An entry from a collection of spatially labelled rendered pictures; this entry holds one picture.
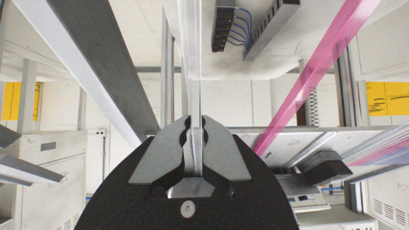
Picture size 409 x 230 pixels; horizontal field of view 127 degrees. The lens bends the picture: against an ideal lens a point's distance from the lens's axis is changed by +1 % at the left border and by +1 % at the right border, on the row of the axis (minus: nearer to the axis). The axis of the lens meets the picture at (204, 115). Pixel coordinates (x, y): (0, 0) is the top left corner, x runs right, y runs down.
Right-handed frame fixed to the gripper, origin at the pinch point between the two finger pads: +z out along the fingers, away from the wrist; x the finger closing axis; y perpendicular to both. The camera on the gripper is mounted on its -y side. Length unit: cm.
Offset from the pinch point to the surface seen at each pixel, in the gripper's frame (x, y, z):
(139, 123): -8.0, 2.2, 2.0
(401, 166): 58, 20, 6
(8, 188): -89, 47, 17
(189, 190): -2.1, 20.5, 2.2
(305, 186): 25.3, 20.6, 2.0
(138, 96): -8.0, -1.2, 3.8
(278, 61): 44, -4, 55
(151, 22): -45, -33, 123
